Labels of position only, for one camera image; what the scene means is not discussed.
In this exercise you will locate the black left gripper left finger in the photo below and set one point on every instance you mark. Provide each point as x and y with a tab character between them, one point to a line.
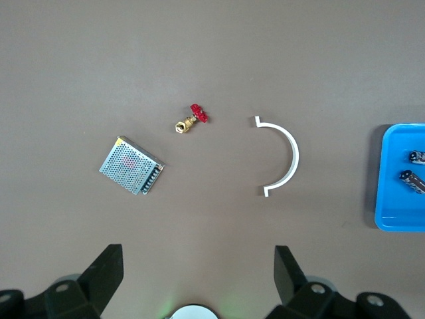
83	295

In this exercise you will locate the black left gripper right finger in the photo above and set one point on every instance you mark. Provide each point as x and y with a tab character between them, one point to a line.
299	299

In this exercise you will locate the dark brown small block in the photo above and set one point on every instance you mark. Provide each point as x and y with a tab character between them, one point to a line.
413	181

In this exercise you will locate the small black connector block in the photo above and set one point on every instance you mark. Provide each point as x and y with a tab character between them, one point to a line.
417	157

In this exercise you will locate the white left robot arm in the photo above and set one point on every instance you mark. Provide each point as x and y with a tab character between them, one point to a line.
192	313

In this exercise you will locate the blue plastic tray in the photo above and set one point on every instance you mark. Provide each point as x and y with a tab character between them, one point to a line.
391	199

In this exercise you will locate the metal mesh power supply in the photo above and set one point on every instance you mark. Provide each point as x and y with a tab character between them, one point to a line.
129	164

